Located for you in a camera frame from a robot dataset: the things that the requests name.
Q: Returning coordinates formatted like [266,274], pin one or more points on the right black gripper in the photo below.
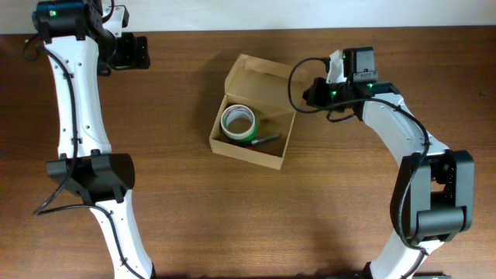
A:
[315,98]

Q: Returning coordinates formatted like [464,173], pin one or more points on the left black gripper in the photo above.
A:
[135,57]

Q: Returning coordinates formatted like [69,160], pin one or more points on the brown cardboard box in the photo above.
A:
[261,85]

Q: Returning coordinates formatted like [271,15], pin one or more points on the black marker pen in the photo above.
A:
[258,141]

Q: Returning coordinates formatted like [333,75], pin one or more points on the green tape roll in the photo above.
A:
[239,124]

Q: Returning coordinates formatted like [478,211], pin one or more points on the cream masking tape roll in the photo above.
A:
[233,113]

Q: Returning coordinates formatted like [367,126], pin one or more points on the orange utility knife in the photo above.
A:
[254,148]

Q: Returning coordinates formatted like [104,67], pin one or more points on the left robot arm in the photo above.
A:
[83,41]

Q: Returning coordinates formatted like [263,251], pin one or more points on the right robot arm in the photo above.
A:
[433,196]

